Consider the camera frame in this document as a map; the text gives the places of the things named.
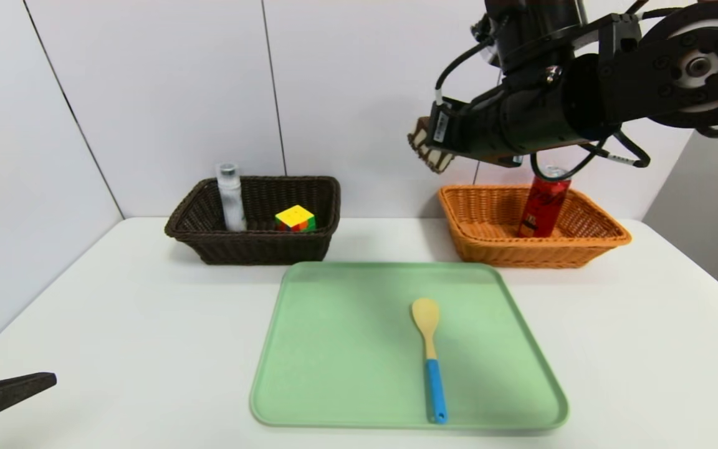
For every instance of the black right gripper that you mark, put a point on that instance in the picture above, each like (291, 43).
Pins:
(440, 128)

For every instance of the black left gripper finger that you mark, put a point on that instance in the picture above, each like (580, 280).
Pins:
(4, 396)

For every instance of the chocolate blueberry cake slice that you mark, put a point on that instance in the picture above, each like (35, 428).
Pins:
(437, 161)

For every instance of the red soda can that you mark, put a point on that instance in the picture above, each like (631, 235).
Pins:
(543, 212)

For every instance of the colourful puzzle cube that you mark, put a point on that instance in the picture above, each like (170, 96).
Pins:
(295, 218)

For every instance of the white translucent plastic bottle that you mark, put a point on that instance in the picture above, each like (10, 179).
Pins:
(232, 206)

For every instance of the orange wicker basket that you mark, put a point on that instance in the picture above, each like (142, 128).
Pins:
(490, 249)

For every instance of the dark brown wicker basket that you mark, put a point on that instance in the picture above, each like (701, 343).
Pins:
(253, 249)

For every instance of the light green plastic tray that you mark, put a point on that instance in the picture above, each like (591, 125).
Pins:
(346, 374)

